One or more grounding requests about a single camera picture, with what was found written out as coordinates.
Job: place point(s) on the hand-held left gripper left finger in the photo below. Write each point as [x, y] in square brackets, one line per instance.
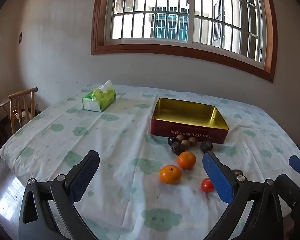
[82, 175]

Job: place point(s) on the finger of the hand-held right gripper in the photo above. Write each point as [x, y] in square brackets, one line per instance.
[299, 165]
[289, 191]

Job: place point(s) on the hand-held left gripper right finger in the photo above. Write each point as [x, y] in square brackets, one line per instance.
[218, 177]

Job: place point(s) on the red cherry tomato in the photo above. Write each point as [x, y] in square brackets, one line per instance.
[206, 185]

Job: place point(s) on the orange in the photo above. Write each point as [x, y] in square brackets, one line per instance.
[170, 174]
[186, 160]

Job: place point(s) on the brown longan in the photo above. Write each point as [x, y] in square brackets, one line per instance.
[193, 140]
[185, 144]
[180, 137]

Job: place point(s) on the black plum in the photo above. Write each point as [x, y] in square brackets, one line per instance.
[171, 140]

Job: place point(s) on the red and gold tin box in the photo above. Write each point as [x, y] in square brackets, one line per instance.
[185, 115]

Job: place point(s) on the cloud print tablecloth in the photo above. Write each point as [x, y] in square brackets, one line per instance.
[115, 142]

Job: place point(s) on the green tissue box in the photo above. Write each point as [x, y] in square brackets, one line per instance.
[100, 100]

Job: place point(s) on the wooden chair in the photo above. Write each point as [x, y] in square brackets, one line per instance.
[22, 93]

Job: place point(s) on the barred window with wooden frame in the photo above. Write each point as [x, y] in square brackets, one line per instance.
[165, 50]

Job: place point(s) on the dark wall switch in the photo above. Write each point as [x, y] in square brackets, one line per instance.
[20, 37]

